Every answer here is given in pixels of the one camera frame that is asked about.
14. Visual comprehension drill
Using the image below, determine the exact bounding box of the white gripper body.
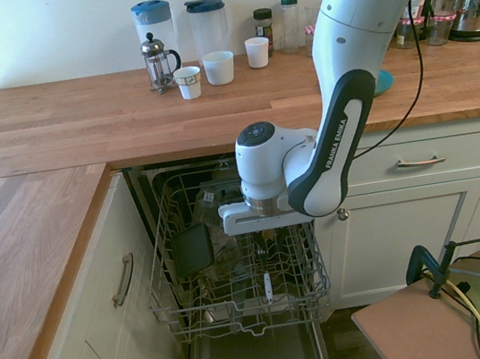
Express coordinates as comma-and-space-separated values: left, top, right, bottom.
216, 189, 318, 239

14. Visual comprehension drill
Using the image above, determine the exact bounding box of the white-handled metal fork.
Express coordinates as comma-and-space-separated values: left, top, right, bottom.
257, 247, 277, 305

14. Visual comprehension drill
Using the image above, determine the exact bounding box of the clear glass container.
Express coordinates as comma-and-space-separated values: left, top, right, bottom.
189, 185, 244, 280

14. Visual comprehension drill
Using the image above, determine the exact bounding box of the black square container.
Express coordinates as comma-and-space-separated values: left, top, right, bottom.
168, 221, 217, 280

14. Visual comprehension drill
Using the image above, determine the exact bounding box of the patterned paper cup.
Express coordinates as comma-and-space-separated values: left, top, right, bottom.
172, 64, 205, 102

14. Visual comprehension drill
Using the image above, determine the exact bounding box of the wide white ceramic cup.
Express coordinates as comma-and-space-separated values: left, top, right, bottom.
200, 49, 239, 88

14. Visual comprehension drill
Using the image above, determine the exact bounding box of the brown mounting board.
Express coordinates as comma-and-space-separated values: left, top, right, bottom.
341, 231, 480, 359

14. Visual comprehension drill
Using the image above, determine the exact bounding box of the small white ceramic cup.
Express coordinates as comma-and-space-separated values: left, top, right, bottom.
243, 35, 274, 71

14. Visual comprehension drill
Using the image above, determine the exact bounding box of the dark green c-clamp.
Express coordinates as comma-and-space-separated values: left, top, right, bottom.
401, 235, 480, 303

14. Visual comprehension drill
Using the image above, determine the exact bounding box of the glass french press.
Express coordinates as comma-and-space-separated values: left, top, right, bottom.
138, 28, 187, 97

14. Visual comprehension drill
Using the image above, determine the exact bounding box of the teal plate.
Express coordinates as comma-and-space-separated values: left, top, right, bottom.
370, 67, 397, 98

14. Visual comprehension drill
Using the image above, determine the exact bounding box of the small jar gingham lid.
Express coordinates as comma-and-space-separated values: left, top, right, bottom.
302, 23, 320, 59
392, 14, 429, 51
423, 10, 460, 48

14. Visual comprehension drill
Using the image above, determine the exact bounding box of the clear pitcher dark-blue lid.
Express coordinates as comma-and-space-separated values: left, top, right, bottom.
183, 0, 236, 68

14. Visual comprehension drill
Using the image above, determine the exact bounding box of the black-lidded spice jar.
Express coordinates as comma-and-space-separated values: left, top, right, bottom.
251, 6, 279, 54

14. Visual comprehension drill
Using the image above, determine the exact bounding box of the clear bottle green cap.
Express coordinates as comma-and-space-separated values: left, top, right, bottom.
274, 0, 307, 55

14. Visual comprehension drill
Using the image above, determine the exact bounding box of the clear drinking glass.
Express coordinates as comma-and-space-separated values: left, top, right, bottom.
303, 4, 318, 29

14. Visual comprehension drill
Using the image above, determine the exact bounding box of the clear pitcher light-blue lid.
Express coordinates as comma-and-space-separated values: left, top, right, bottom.
130, 0, 183, 76

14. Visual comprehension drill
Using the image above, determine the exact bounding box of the grey wire dishwasher rack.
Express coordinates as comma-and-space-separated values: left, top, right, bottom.
128, 144, 339, 352

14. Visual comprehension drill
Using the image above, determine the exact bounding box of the metal cabinet bar handle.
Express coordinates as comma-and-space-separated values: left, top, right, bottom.
105, 252, 141, 309

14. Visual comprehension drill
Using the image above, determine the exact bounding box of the metal drawer handle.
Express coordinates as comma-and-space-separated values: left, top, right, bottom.
395, 153, 446, 171

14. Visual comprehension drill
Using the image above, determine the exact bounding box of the yellow network cable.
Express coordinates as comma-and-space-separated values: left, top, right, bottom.
443, 272, 480, 355

